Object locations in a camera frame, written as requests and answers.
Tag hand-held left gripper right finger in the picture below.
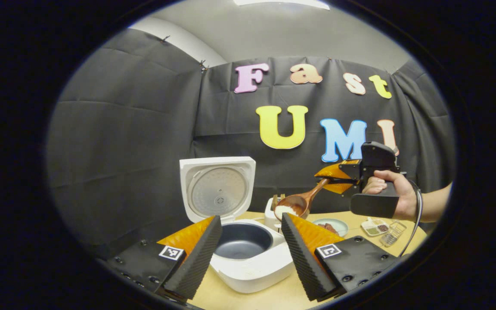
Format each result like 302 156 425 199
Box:
281 212 403 302

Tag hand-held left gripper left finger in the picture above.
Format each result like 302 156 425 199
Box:
102 215 223 302

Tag brown wooden spoon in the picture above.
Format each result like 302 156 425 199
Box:
274 178 331 222

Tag white rice cooker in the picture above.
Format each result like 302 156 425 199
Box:
179 156 295 294

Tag pale green plate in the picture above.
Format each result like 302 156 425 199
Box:
312 218 349 238

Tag white divided bean dish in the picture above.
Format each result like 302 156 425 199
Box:
360 217 390 237

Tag black backdrop cloth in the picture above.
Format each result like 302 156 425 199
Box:
46 28 457 261

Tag black cable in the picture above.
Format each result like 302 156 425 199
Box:
398 180 424 258

